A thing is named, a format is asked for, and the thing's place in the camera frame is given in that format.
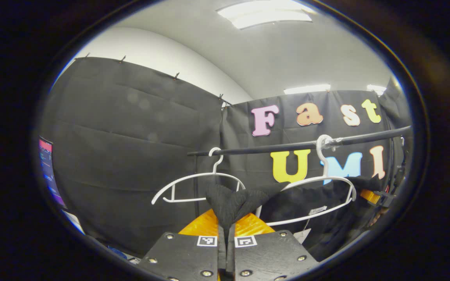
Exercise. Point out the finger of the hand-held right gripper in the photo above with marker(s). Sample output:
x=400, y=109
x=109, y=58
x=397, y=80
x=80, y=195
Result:
x=369, y=196

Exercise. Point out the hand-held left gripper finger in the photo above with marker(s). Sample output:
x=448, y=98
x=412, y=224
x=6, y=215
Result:
x=231, y=253
x=222, y=253

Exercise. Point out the black knit garment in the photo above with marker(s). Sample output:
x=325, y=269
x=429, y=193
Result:
x=307, y=199

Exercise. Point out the white plastic clothes hanger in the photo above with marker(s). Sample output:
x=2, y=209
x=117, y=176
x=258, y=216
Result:
x=325, y=156
x=186, y=200

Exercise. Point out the black metal clothes rack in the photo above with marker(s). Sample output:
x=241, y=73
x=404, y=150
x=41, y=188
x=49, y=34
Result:
x=268, y=148

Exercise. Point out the blue object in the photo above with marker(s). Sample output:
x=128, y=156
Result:
x=117, y=252

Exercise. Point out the ceiling light panel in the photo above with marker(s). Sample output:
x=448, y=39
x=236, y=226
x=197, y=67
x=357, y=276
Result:
x=307, y=89
x=377, y=89
x=264, y=13

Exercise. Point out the black backdrop cloth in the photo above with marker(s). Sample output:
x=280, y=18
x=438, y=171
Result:
x=131, y=136

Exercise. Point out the computer monitor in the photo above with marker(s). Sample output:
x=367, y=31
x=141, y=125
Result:
x=49, y=168

